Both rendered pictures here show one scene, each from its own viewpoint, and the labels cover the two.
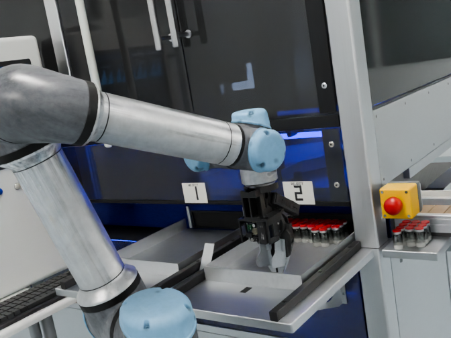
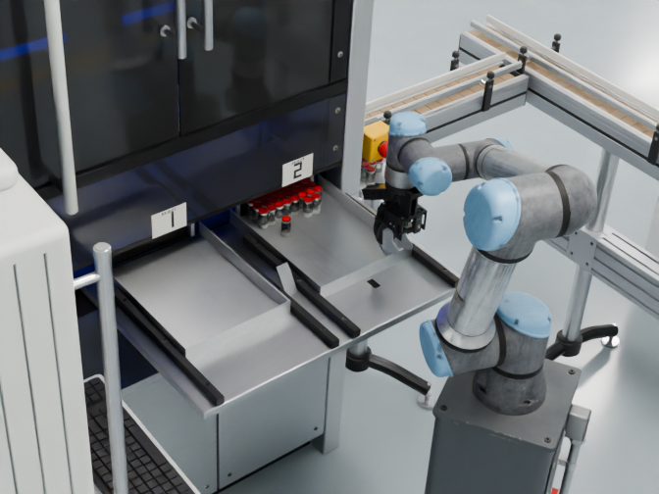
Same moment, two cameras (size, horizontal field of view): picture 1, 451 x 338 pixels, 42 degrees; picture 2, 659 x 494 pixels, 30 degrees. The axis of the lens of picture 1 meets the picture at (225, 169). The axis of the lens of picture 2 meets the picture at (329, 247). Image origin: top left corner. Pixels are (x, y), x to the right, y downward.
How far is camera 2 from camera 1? 254 cm
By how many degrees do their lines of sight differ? 74
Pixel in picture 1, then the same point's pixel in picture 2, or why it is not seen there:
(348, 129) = (355, 91)
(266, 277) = (381, 263)
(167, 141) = not seen: hidden behind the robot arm
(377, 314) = not seen: hidden behind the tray
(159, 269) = (265, 320)
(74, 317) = not seen: outside the picture
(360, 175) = (357, 130)
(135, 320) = (544, 321)
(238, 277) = (355, 277)
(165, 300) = (523, 301)
